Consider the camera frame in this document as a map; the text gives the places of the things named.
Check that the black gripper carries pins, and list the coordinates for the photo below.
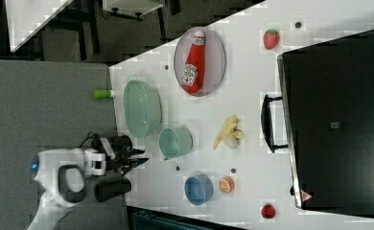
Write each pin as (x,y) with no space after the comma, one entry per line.
(122,147)

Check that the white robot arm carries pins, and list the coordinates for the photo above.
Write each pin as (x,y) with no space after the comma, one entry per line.
(68,176)

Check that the green mug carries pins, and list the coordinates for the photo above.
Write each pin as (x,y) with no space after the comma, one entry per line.
(175,142)

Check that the peeled toy banana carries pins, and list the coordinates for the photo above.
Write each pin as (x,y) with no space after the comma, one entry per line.
(229,133)

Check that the black cylinder speaker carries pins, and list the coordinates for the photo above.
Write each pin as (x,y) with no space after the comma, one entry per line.
(109,189)

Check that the green perforated colander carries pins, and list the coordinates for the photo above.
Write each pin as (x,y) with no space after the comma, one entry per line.
(142,108)

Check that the green marker pen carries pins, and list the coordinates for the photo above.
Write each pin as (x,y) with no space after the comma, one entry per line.
(102,94)

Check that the blue bowl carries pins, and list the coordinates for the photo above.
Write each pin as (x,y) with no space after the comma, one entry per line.
(198,189)

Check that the orange slice toy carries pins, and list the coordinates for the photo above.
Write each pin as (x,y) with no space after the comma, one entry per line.
(226,185)

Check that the red ketchup bottle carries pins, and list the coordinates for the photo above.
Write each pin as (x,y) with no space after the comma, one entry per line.
(193,71)

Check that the grey round plate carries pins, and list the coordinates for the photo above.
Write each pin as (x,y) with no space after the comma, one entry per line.
(214,60)

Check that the red raspberry toy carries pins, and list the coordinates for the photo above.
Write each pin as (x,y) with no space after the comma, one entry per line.
(268,211)

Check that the white side table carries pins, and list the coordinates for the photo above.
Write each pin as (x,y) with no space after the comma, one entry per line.
(26,17)

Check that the red strawberry toy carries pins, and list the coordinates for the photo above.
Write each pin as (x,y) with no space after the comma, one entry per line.
(271,39)

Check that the black toaster oven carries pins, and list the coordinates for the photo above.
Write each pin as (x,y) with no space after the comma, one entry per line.
(327,93)

